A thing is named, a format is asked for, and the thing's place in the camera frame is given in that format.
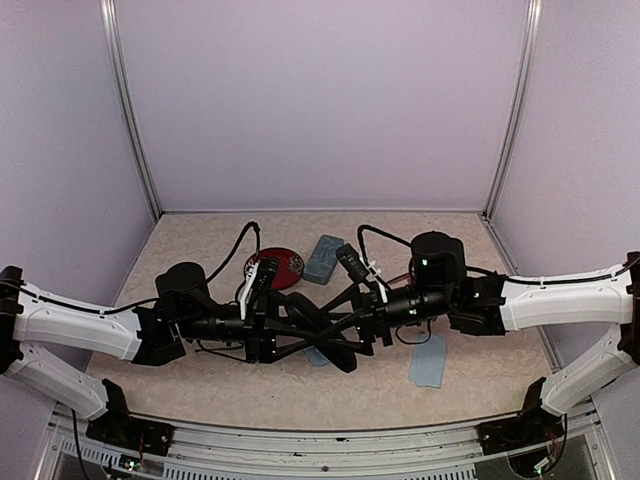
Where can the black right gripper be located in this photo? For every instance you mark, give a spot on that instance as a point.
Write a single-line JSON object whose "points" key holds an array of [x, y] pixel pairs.
{"points": [[370, 307]]}

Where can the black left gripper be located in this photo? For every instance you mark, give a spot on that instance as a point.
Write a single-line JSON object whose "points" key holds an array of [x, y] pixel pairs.
{"points": [[260, 333]]}

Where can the light blue cleaning cloth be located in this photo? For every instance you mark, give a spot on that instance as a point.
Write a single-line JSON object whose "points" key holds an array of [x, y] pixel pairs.
{"points": [[315, 357]]}

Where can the black glasses case beige lining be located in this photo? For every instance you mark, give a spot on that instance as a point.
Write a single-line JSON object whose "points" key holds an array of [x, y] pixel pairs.
{"points": [[344, 359]]}

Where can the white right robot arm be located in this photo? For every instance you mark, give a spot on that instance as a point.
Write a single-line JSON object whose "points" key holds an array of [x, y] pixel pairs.
{"points": [[482, 303]]}

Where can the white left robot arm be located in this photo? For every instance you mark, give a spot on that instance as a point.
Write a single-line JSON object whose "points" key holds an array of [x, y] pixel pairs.
{"points": [[268, 325]]}

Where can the blue-grey hard glasses case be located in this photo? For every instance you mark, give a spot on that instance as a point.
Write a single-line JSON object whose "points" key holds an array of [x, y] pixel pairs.
{"points": [[322, 262]]}

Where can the red floral plate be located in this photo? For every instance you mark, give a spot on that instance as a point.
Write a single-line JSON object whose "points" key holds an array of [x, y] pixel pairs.
{"points": [[290, 270]]}

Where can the folded blue cloth pouch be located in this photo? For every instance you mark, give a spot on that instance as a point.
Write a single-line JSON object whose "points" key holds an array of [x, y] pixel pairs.
{"points": [[428, 361]]}

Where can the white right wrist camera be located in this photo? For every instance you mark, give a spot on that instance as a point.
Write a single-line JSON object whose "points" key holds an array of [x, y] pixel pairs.
{"points": [[361, 272]]}

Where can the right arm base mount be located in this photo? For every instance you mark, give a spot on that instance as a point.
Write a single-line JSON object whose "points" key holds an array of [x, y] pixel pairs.
{"points": [[530, 426]]}

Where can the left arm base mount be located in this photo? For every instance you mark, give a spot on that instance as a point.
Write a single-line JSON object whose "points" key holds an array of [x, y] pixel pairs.
{"points": [[118, 427]]}

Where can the right metal corner post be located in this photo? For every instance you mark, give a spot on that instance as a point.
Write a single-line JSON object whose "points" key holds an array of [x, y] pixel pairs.
{"points": [[517, 107]]}

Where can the metal corner post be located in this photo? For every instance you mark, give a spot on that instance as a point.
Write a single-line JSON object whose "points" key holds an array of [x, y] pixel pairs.
{"points": [[517, 107], [114, 45]]}

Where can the left metal corner post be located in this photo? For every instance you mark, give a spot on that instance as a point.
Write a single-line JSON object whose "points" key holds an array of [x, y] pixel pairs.
{"points": [[114, 45]]}

